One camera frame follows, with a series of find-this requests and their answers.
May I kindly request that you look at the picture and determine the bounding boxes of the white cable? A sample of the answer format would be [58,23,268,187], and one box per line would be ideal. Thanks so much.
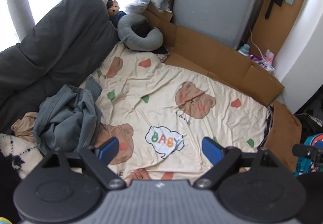
[249,25,268,60]

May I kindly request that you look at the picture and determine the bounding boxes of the beige garment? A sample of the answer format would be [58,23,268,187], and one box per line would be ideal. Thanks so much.
[11,112,38,142]

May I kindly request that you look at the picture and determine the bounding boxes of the person's bare foot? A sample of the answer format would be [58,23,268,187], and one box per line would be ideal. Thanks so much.
[130,168,152,180]

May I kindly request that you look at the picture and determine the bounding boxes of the brown folded cloth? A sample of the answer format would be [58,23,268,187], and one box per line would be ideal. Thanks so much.
[266,101,303,174]

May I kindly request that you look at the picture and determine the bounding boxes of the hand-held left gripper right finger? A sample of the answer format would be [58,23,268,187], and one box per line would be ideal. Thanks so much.
[193,137,282,190]

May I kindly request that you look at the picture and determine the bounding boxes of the cream bear print bed sheet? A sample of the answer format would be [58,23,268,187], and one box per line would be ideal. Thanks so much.
[76,42,272,181]

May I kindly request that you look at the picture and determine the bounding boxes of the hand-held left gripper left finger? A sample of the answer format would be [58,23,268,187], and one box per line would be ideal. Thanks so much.
[40,137,127,190]

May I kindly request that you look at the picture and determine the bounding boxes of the brown teddy bear toy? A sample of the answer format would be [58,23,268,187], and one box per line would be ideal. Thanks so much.
[105,0,127,28]

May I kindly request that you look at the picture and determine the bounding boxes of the black clothing pile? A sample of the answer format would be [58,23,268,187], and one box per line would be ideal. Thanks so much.
[295,113,323,138]

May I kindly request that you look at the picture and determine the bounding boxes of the teal cartoon print cloth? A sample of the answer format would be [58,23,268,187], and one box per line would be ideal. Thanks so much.
[293,133,323,176]

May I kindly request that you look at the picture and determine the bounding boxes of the floral cloth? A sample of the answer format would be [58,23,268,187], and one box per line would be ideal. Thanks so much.
[155,52,169,63]

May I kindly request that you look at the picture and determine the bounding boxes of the grey neck pillow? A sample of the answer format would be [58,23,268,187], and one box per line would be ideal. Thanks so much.
[117,14,164,51]

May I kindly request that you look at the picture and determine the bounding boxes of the blue denim drawstring pants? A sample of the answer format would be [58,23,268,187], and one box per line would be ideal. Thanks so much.
[33,74,103,156]

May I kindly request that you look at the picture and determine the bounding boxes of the blue cap detergent bottle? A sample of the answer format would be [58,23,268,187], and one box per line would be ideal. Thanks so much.
[237,43,250,56]

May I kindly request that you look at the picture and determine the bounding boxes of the white black fuzzy blanket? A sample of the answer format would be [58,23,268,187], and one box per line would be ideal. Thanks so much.
[0,133,47,180]

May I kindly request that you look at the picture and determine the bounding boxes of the flattened cardboard box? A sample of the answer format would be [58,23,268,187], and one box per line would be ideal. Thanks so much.
[144,8,284,107]

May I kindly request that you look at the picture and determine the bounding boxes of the dark striped cloth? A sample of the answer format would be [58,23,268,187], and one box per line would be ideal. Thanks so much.
[260,106,274,147]

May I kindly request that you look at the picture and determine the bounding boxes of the dark grey duvet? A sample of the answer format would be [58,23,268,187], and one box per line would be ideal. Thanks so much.
[0,0,119,136]

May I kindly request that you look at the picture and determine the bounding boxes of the white blue printed bag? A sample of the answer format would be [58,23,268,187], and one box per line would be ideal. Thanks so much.
[257,61,275,73]

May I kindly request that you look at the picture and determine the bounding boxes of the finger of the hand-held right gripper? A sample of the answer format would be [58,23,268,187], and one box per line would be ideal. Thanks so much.
[292,144,323,164]

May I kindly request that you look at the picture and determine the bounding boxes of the grey wrapped appliance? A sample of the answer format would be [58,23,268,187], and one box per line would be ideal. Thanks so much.
[172,0,265,50]

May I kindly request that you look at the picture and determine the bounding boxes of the clear plastic bag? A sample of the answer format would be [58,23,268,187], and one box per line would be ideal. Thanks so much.
[124,0,152,13]

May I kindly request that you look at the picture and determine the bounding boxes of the upright cardboard panel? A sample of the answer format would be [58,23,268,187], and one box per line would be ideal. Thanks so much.
[246,0,313,63]

